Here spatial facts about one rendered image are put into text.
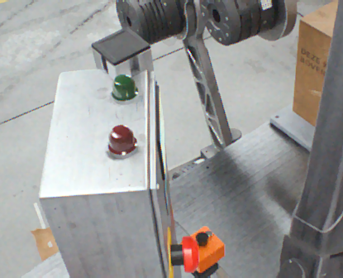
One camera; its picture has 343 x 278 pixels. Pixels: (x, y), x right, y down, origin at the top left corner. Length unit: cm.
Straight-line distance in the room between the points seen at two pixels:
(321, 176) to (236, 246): 61
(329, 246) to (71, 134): 29
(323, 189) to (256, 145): 78
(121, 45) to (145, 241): 20
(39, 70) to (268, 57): 120
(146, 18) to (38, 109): 133
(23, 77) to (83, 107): 258
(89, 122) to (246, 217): 76
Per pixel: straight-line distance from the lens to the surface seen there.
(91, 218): 51
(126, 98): 55
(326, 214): 63
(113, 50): 58
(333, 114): 61
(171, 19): 171
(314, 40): 129
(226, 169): 135
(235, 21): 123
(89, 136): 53
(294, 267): 66
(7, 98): 303
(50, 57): 322
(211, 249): 77
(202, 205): 128
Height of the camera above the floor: 184
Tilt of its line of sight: 45 degrees down
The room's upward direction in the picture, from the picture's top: 7 degrees counter-clockwise
